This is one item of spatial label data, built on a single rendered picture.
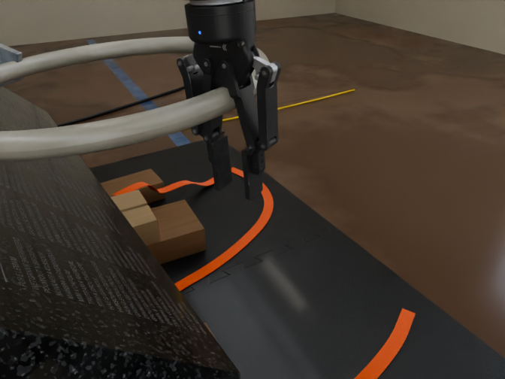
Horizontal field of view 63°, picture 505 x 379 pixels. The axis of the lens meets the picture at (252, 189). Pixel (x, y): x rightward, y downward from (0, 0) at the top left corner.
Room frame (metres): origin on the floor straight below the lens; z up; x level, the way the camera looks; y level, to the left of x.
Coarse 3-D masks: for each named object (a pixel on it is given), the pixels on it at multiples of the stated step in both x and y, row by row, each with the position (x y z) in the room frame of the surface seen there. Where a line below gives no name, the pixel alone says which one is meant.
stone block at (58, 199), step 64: (0, 128) 0.77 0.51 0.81; (0, 192) 0.50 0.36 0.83; (64, 192) 0.64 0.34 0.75; (0, 256) 0.35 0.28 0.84; (64, 256) 0.42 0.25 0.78; (128, 256) 0.52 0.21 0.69; (0, 320) 0.26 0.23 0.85; (64, 320) 0.30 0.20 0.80; (128, 320) 0.35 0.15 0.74; (192, 320) 0.43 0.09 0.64
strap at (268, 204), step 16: (240, 176) 1.94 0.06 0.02; (128, 192) 1.46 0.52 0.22; (160, 192) 1.60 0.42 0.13; (272, 208) 1.63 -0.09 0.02; (256, 224) 1.51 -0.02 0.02; (240, 240) 1.39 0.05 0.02; (224, 256) 1.29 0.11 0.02; (208, 272) 1.20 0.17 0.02; (400, 320) 0.96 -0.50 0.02; (400, 336) 0.90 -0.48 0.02; (384, 352) 0.84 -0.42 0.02; (368, 368) 0.78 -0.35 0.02; (384, 368) 0.78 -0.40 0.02
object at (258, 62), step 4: (252, 52) 0.46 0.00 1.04; (256, 56) 0.46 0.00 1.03; (256, 60) 0.45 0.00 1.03; (260, 60) 0.45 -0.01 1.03; (264, 60) 0.45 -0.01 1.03; (256, 64) 0.45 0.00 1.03; (260, 64) 0.45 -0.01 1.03; (264, 64) 0.44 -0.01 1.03; (268, 64) 0.45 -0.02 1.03; (272, 64) 0.44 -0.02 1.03; (256, 68) 0.45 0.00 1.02; (260, 68) 0.45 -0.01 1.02; (272, 68) 0.44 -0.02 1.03; (276, 68) 0.44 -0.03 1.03; (256, 72) 0.45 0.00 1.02; (276, 72) 0.44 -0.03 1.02; (256, 76) 0.44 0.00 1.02; (272, 76) 0.44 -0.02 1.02; (272, 80) 0.44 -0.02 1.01
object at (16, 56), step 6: (0, 48) 0.73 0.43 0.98; (6, 48) 0.73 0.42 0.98; (0, 54) 0.73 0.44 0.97; (6, 54) 0.73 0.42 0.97; (12, 54) 0.72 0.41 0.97; (18, 54) 0.72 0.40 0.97; (0, 60) 0.74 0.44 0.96; (6, 60) 0.73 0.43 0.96; (12, 60) 0.73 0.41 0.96; (18, 60) 0.72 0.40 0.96; (0, 84) 0.69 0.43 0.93; (6, 84) 0.70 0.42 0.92
